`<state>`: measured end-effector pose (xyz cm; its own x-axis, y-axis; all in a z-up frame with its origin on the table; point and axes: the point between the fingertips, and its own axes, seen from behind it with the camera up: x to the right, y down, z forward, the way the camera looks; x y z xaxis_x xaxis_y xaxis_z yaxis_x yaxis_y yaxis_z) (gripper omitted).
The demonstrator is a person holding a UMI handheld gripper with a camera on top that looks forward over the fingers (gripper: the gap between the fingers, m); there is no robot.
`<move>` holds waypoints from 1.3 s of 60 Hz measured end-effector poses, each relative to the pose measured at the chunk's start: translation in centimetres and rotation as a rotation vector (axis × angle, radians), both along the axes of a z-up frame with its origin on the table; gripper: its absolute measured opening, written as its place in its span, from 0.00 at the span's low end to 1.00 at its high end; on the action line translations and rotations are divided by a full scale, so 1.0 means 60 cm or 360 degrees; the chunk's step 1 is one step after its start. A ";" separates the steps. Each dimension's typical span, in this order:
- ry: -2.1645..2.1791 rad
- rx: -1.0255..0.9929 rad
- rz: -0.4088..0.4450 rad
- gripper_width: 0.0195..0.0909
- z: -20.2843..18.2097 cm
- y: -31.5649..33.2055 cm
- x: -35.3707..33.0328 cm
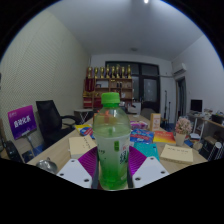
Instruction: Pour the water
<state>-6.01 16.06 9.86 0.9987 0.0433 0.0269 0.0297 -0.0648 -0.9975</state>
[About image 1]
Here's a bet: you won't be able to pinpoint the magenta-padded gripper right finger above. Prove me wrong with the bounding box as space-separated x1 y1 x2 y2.
126 144 170 190

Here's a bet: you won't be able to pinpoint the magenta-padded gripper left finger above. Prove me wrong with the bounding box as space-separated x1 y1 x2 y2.
56 145 100 190

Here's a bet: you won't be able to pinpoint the green drink bottle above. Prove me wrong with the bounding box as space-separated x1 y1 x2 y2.
92 91 132 191

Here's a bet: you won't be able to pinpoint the teal book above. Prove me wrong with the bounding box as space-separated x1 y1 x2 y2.
133 142 161 163

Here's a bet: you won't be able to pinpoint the pale yellow book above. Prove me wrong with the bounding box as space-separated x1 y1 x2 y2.
159 143 195 165
68 134 98 160

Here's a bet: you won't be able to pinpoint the blue printed book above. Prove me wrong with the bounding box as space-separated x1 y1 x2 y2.
129 128 155 145

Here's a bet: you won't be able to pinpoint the orange book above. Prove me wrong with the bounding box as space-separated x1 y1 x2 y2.
152 130 177 145

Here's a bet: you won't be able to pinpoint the blue and yellow book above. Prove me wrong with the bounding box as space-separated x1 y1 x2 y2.
74 123 95 138

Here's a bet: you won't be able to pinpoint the pink printed box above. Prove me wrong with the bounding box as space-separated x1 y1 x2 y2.
129 120 149 131

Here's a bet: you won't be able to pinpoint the small standing card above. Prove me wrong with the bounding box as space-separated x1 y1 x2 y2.
149 112 162 132

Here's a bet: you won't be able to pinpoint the pink flowers in white pot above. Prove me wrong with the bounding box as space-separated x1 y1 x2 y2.
174 116 193 147

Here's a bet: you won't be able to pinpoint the black office chair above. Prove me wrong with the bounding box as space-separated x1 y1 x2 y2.
35 99 81 149

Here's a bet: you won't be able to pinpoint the small white round table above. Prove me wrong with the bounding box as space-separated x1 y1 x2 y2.
73 108 94 125

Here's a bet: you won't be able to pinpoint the black mesh chair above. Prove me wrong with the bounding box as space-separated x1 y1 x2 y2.
3 139 24 164

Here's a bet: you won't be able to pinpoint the white round stool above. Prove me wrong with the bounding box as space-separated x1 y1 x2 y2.
207 141 224 161

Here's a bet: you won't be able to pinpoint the black tripod stand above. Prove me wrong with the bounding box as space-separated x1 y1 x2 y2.
161 89 172 126

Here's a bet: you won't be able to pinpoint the purple sign board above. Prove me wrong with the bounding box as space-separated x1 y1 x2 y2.
7 105 38 140

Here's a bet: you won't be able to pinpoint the cluttered side desk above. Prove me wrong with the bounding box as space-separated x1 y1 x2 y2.
188 108 224 158

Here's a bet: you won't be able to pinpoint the black computer monitor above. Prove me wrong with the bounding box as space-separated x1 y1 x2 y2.
189 98 204 113

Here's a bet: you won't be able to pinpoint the black framed glass door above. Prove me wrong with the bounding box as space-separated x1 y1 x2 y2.
105 60 161 113

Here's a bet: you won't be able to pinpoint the wooden shelf unit with trophies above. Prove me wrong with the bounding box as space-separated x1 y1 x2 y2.
82 64 134 109

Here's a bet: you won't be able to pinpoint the white air conditioner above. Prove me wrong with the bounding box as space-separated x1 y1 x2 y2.
171 62 188 77

